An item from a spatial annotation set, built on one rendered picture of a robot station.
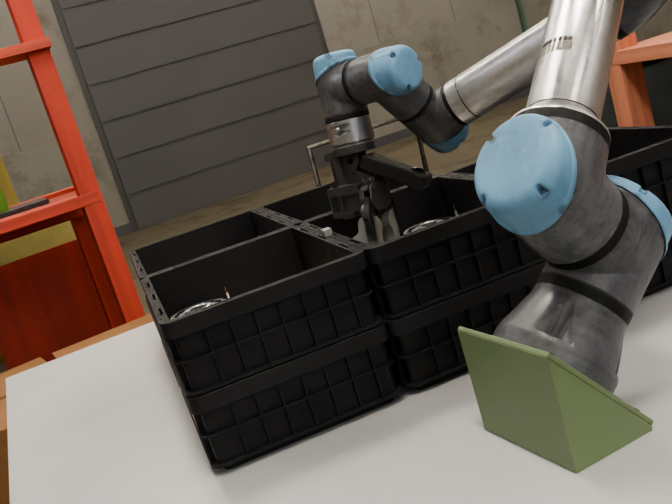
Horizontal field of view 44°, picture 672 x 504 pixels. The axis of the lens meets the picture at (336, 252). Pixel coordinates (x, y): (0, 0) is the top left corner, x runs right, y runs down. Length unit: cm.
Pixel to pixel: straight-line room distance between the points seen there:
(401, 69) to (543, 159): 45
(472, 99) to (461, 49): 1075
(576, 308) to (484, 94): 47
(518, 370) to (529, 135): 26
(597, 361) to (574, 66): 33
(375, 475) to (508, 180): 40
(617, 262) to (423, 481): 34
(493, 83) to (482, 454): 58
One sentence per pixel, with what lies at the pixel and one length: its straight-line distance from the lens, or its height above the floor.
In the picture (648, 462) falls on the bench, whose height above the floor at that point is 70.
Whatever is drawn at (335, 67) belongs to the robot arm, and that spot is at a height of 118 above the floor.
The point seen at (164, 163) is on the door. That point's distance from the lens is 1046.
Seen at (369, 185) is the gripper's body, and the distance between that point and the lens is 137.
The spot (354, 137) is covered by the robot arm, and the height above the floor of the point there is 107.
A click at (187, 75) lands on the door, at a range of 1058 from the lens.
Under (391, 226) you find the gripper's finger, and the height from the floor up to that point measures 90.
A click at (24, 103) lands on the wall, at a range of 1037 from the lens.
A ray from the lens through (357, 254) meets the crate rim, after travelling 115.
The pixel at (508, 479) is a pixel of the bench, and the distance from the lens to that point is 97.
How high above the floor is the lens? 118
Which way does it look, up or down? 12 degrees down
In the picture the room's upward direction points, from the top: 17 degrees counter-clockwise
